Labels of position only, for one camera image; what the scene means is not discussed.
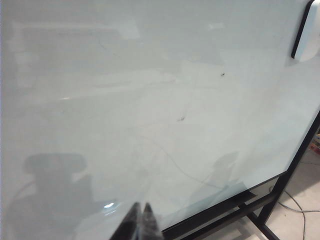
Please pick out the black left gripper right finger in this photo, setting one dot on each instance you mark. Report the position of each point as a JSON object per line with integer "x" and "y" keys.
{"x": 150, "y": 225}

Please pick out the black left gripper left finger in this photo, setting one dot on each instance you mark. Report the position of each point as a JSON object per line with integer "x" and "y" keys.
{"x": 131, "y": 225}

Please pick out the white eraser with black felt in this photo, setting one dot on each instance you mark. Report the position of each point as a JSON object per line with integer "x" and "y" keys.
{"x": 308, "y": 32}

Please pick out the white glass whiteboard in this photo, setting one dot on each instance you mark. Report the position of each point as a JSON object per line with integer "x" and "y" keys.
{"x": 125, "y": 112}

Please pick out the black metal whiteboard stand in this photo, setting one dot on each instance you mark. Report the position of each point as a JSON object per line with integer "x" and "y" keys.
{"x": 298, "y": 160}

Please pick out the colourful cardboard box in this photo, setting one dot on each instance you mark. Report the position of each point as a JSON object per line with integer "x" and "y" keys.
{"x": 317, "y": 146}

